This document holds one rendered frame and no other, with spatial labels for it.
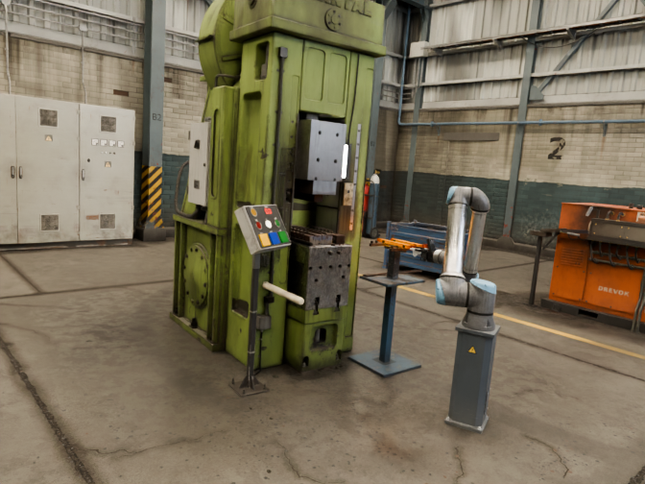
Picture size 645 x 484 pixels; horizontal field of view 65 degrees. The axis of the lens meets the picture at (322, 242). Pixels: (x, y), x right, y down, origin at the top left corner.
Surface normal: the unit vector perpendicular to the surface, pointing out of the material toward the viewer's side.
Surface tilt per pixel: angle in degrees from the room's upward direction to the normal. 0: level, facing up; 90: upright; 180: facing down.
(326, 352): 89
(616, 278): 90
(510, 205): 90
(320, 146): 90
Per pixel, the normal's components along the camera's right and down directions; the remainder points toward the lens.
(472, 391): -0.47, 0.10
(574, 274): -0.74, 0.05
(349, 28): 0.59, 0.16
